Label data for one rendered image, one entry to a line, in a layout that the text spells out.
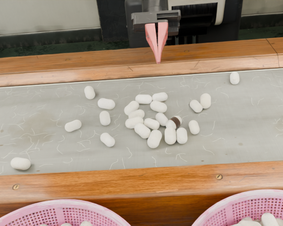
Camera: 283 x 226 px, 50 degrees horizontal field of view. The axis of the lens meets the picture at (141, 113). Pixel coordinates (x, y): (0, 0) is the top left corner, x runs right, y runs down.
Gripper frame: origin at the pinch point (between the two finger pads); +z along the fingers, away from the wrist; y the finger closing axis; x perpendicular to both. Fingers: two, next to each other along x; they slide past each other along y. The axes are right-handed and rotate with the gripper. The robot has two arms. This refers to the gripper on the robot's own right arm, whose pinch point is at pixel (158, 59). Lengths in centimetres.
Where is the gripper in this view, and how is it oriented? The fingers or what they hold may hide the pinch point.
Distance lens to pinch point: 64.2
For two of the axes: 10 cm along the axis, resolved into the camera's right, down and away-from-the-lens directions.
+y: 10.0, -0.6, -0.5
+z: 0.5, 9.8, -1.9
